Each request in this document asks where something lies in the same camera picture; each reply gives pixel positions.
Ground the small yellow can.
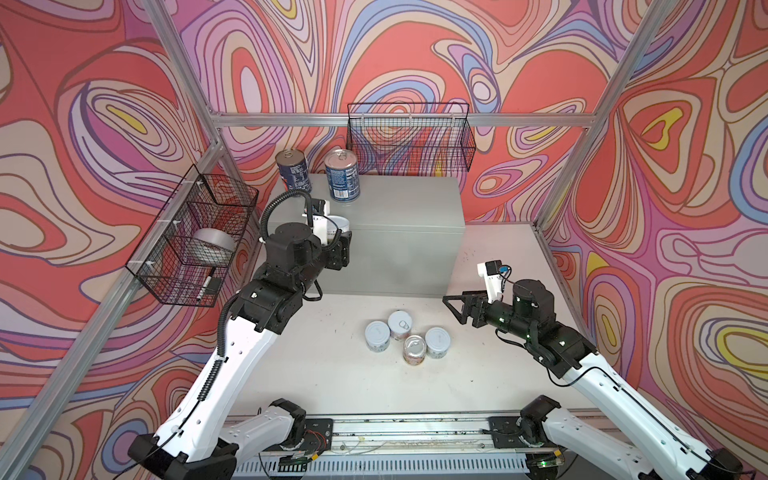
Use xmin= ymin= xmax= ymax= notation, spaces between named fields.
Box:
xmin=325 ymin=215 xmax=351 ymax=244

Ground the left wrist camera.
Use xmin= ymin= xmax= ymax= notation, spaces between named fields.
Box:
xmin=304 ymin=198 xmax=330 ymax=247

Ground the small white can pull tab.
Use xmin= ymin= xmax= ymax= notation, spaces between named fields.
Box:
xmin=387 ymin=310 xmax=413 ymax=341

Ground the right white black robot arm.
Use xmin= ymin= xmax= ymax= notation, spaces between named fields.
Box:
xmin=442 ymin=260 xmax=755 ymax=479

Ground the grey tape roll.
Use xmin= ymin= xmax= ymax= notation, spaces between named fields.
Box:
xmin=189 ymin=228 xmax=237 ymax=267

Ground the small pink can silver lid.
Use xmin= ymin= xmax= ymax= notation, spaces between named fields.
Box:
xmin=402 ymin=335 xmax=428 ymax=366

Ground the black wire basket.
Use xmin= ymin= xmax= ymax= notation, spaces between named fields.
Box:
xmin=347 ymin=100 xmax=476 ymax=177
xmin=126 ymin=166 xmax=259 ymax=307

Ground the grey metal cabinet box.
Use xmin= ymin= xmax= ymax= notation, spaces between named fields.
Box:
xmin=259 ymin=172 xmax=467 ymax=299

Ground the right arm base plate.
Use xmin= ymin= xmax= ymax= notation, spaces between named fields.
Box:
xmin=480 ymin=416 xmax=563 ymax=449

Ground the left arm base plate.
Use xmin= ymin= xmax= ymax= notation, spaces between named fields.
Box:
xmin=265 ymin=417 xmax=334 ymax=453

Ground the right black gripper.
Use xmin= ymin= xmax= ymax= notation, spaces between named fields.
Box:
xmin=442 ymin=288 xmax=534 ymax=341

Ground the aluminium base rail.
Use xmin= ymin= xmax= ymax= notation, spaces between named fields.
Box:
xmin=161 ymin=410 xmax=661 ymax=480

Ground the left black wire basket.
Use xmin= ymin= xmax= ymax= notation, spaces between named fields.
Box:
xmin=126 ymin=166 xmax=259 ymax=307

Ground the back black wire basket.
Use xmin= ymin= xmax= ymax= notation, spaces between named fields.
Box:
xmin=347 ymin=100 xmax=476 ymax=177

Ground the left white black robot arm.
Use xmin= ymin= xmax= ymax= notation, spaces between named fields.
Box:
xmin=128 ymin=189 xmax=351 ymax=479

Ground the tall light blue can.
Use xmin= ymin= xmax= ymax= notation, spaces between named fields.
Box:
xmin=323 ymin=148 xmax=360 ymax=202

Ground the tall dark blue can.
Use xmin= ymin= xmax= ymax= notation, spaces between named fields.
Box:
xmin=275 ymin=149 xmax=312 ymax=192

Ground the small white blue can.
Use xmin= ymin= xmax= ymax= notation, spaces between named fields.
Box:
xmin=424 ymin=327 xmax=452 ymax=359

